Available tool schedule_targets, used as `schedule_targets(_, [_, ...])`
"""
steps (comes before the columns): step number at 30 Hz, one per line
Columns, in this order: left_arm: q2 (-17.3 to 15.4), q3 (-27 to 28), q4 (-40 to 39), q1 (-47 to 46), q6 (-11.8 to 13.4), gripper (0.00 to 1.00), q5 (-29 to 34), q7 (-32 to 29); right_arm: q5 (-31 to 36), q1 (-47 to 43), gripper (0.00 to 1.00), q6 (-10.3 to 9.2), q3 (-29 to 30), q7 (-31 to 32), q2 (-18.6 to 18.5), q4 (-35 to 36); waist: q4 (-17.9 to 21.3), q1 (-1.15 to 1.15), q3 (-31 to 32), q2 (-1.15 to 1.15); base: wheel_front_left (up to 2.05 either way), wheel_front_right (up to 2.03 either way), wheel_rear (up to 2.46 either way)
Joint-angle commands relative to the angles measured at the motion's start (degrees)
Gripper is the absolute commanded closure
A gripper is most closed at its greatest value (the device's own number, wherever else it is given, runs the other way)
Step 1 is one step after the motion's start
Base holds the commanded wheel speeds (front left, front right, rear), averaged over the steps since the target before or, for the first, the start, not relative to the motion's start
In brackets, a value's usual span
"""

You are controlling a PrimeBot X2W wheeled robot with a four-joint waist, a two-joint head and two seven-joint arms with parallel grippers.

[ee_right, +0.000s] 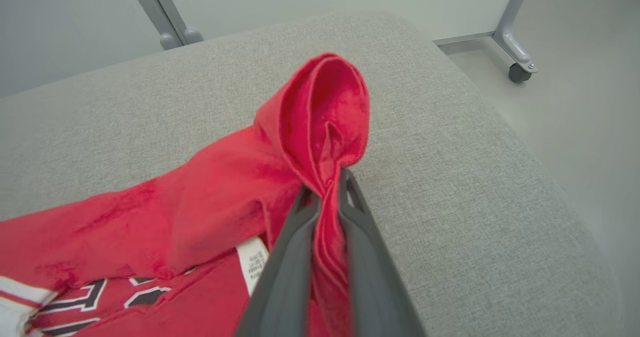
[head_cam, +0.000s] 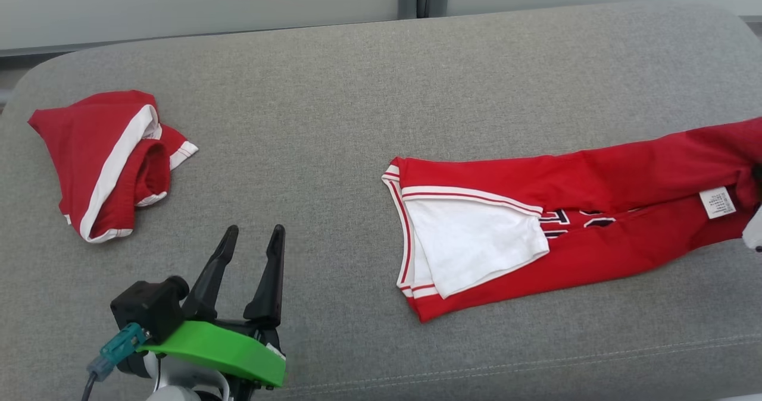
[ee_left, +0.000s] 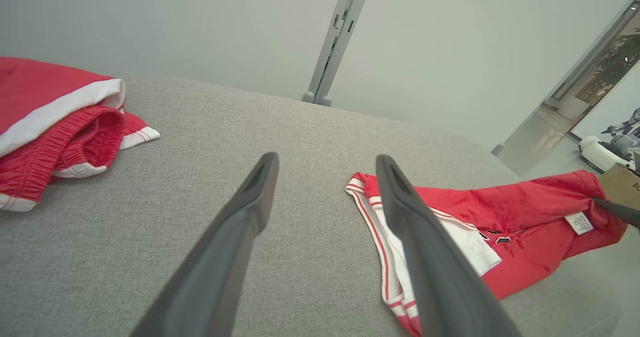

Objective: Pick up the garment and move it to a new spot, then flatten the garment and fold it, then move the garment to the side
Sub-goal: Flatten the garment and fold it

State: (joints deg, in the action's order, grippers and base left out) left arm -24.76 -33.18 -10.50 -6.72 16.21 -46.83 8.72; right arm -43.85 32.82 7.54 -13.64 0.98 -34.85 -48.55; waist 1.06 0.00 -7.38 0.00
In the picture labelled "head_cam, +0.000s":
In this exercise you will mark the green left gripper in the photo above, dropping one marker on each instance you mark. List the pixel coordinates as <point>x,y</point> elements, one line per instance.
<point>226,347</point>

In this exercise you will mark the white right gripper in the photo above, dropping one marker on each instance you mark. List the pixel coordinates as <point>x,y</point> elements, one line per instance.
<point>756,234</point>

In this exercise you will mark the red basketball jersey white sleeves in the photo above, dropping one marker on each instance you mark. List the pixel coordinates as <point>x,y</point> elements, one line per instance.
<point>595,252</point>

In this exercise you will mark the red Bulls basketball shorts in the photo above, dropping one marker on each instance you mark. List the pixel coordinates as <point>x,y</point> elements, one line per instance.
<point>83,139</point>

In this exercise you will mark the grey sofa cushion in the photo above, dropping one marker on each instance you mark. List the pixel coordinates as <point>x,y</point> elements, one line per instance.
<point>357,121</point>

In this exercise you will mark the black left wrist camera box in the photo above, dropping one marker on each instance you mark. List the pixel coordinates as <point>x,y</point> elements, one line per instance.
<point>149,306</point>

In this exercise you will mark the grey wall baseboard rail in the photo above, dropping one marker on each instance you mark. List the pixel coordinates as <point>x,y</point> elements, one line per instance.
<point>178,39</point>

